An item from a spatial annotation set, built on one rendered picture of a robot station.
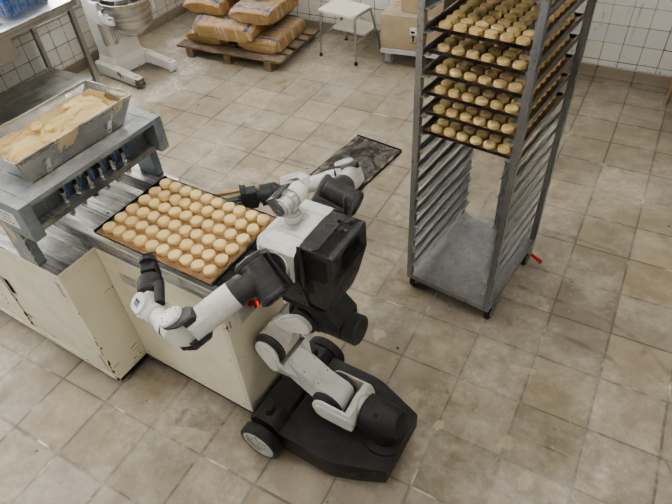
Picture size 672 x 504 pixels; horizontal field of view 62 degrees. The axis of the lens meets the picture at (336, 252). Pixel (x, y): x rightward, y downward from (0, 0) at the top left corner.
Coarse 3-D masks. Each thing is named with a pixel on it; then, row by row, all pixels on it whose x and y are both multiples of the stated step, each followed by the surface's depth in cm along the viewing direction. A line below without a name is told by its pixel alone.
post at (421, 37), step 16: (416, 48) 219; (416, 64) 223; (416, 80) 228; (416, 96) 233; (416, 112) 238; (416, 128) 243; (416, 144) 248; (416, 160) 254; (416, 176) 260; (416, 192) 267
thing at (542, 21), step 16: (544, 0) 180; (544, 16) 183; (544, 32) 187; (528, 80) 200; (528, 96) 203; (528, 112) 208; (512, 160) 223; (512, 176) 228; (512, 192) 234; (496, 240) 254; (496, 256) 260; (496, 272) 268
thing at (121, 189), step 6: (114, 180) 257; (114, 186) 255; (120, 186) 253; (126, 186) 253; (114, 192) 259; (120, 192) 256; (126, 192) 253; (132, 192) 249; (138, 192) 249; (132, 198) 253
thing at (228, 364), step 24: (120, 264) 230; (120, 288) 247; (168, 288) 219; (264, 312) 235; (144, 336) 270; (216, 336) 224; (240, 336) 225; (168, 360) 274; (192, 360) 256; (216, 360) 240; (240, 360) 231; (216, 384) 259; (240, 384) 243; (264, 384) 257
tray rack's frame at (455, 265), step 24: (576, 48) 243; (576, 72) 249; (552, 144) 277; (504, 168) 305; (552, 168) 285; (456, 240) 323; (480, 240) 322; (528, 240) 320; (432, 264) 310; (456, 264) 309; (480, 264) 308; (456, 288) 297; (480, 288) 296
